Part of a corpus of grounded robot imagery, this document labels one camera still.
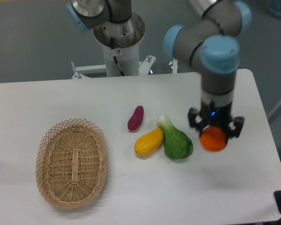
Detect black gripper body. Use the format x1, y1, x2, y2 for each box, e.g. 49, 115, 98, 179
200, 100, 232, 129

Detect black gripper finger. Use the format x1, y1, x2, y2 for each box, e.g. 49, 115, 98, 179
187, 107, 207, 138
223, 116, 244, 143

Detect orange mandarin fruit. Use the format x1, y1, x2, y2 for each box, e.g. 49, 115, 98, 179
200, 126, 227, 152

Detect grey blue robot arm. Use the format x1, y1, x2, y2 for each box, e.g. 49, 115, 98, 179
67, 0, 252, 140

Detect green bok choy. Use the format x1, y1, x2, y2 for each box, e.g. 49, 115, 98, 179
156, 114, 193, 160

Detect yellow mango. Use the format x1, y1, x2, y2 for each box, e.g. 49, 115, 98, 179
134, 128, 163, 157

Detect purple sweet potato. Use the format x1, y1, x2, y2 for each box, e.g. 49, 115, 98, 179
127, 105, 144, 131

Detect woven wicker basket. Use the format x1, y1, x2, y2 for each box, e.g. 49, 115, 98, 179
36, 119, 108, 210

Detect black cable on pedestal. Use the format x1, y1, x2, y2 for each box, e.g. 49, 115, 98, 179
110, 37, 126, 77

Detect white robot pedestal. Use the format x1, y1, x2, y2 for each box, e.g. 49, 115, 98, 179
71, 39, 180, 80

